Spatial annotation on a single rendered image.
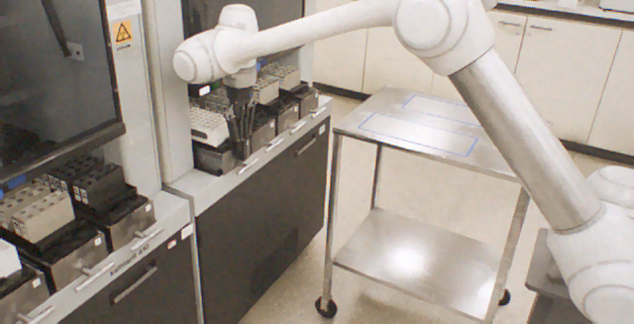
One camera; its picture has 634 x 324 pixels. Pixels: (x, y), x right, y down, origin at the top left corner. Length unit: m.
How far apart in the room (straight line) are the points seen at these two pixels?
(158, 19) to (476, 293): 1.33
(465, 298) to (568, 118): 1.97
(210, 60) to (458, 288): 1.17
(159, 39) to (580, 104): 2.77
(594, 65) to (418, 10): 2.65
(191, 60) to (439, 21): 0.56
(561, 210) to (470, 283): 0.92
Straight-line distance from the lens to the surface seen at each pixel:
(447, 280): 1.91
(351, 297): 2.18
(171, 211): 1.38
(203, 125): 1.52
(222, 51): 1.19
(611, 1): 3.41
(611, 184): 1.25
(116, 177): 1.30
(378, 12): 1.16
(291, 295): 2.17
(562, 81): 3.52
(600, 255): 1.07
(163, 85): 1.36
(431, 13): 0.89
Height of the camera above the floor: 1.52
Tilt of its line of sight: 28 degrees down
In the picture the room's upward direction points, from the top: 2 degrees clockwise
